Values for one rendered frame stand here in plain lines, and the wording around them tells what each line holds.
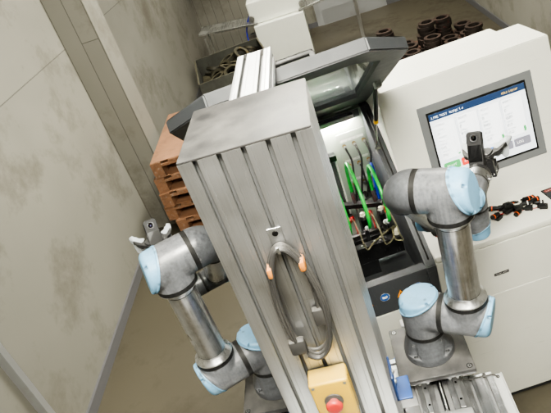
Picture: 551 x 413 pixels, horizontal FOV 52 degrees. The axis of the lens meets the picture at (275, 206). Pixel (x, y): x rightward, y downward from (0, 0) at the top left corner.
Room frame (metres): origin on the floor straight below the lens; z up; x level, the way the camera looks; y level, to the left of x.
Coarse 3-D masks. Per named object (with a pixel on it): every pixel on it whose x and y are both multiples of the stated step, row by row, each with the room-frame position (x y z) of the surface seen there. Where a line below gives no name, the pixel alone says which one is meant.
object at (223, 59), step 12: (228, 48) 6.93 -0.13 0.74; (240, 48) 6.65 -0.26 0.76; (252, 48) 6.70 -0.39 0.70; (204, 60) 6.93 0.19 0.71; (216, 60) 6.93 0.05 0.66; (228, 60) 6.38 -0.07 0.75; (204, 72) 6.93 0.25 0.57; (216, 72) 6.27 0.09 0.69; (228, 72) 6.21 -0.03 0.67; (204, 84) 5.88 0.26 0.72; (216, 84) 5.89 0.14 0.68; (228, 84) 5.89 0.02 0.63
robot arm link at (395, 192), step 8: (392, 176) 1.23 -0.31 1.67; (400, 176) 1.19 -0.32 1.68; (408, 176) 1.18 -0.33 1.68; (392, 184) 1.19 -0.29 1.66; (400, 184) 1.17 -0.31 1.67; (384, 192) 1.22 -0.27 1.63; (392, 192) 1.18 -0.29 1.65; (400, 192) 1.16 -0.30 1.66; (384, 200) 1.23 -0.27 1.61; (392, 200) 1.18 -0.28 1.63; (400, 200) 1.16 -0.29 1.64; (392, 208) 1.19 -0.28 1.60; (400, 208) 1.16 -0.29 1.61; (408, 208) 1.15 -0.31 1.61; (408, 216) 1.28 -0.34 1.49; (416, 216) 1.28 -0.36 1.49; (424, 216) 1.29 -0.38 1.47; (416, 224) 1.44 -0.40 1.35; (424, 224) 1.34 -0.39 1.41
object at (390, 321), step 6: (390, 312) 1.69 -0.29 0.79; (396, 312) 1.69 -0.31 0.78; (378, 318) 1.69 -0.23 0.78; (384, 318) 1.69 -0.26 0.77; (390, 318) 1.69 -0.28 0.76; (396, 318) 1.69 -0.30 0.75; (378, 324) 1.69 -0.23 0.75; (384, 324) 1.69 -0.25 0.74; (390, 324) 1.69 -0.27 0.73; (396, 324) 1.69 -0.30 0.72; (384, 330) 1.69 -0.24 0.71; (384, 336) 1.69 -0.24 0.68; (384, 342) 1.69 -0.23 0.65; (390, 342) 1.69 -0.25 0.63; (390, 348) 1.69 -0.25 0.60; (390, 354) 1.69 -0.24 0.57
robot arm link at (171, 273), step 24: (168, 240) 1.29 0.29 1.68; (144, 264) 1.24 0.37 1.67; (168, 264) 1.23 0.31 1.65; (192, 264) 1.24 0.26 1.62; (168, 288) 1.22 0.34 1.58; (192, 288) 1.24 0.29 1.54; (192, 312) 1.24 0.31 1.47; (192, 336) 1.25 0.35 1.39; (216, 336) 1.26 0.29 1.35; (216, 360) 1.23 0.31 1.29; (240, 360) 1.25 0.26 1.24; (216, 384) 1.22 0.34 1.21
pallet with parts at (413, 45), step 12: (420, 24) 6.11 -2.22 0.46; (432, 24) 6.02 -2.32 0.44; (444, 24) 6.22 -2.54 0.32; (456, 24) 6.29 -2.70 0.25; (468, 24) 5.85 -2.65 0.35; (480, 24) 5.71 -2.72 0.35; (384, 36) 6.36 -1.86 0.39; (420, 36) 6.12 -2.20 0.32; (432, 36) 5.94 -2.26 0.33; (444, 36) 6.13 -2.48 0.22; (456, 36) 6.00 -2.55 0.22; (408, 48) 6.08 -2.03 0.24; (420, 48) 6.26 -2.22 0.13; (432, 48) 5.80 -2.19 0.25
